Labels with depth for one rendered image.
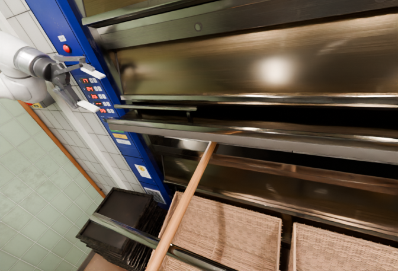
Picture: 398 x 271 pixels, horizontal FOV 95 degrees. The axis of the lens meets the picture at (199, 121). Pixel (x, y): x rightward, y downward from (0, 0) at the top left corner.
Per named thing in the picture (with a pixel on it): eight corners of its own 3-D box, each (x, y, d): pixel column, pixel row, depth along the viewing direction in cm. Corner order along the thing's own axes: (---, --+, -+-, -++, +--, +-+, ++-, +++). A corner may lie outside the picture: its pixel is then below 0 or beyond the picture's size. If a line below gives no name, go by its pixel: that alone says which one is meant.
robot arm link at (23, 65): (40, 69, 69) (54, 76, 69) (14, 74, 61) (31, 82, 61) (39, 45, 64) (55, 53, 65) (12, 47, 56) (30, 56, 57)
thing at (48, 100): (46, 101, 103) (34, 85, 98) (56, 101, 99) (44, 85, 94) (33, 108, 98) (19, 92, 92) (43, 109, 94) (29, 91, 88)
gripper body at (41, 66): (53, 53, 64) (77, 65, 65) (52, 75, 68) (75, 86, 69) (31, 56, 58) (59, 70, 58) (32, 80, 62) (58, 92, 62)
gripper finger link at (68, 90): (55, 77, 62) (53, 79, 62) (76, 106, 66) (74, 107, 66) (65, 75, 65) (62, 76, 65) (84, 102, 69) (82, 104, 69)
